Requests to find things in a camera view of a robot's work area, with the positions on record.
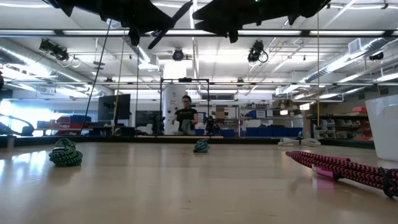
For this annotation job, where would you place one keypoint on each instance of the black round camera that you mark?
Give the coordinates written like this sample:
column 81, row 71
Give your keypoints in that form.
column 178, row 54

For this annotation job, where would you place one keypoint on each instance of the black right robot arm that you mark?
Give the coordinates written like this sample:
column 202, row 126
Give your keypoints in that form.
column 311, row 6

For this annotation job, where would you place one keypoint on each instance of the black metal table frame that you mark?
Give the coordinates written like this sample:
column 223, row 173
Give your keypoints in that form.
column 248, row 140

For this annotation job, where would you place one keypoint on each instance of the row of blue storage bins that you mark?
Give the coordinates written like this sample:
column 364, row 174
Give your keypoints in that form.
column 273, row 131

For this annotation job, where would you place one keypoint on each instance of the black monitor screen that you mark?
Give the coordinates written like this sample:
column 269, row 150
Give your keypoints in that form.
column 113, row 107

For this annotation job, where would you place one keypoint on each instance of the black overhead frame beam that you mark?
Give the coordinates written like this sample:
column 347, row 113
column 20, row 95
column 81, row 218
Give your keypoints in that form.
column 280, row 32

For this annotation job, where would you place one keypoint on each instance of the silver ceiling duct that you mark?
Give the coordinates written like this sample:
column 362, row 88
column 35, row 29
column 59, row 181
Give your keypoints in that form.
column 351, row 59
column 37, row 62

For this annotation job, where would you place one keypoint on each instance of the metal shelving with boxes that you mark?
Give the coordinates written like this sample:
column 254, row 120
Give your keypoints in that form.
column 342, row 126

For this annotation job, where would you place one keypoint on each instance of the red and blue boxes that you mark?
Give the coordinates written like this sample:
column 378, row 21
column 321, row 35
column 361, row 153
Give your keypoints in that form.
column 73, row 124

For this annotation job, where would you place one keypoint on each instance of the white plastic bin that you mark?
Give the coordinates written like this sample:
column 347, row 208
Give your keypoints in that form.
column 384, row 127

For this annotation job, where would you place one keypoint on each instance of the cardboard box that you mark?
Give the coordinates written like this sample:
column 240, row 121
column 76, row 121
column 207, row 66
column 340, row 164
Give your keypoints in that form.
column 220, row 113

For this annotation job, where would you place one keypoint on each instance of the person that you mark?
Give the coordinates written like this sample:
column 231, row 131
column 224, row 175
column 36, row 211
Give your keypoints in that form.
column 185, row 116

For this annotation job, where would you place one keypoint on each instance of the white round column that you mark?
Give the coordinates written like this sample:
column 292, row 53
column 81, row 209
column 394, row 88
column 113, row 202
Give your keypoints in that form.
column 172, row 102

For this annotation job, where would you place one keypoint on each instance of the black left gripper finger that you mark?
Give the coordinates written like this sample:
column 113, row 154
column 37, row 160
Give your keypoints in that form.
column 134, row 36
column 169, row 26

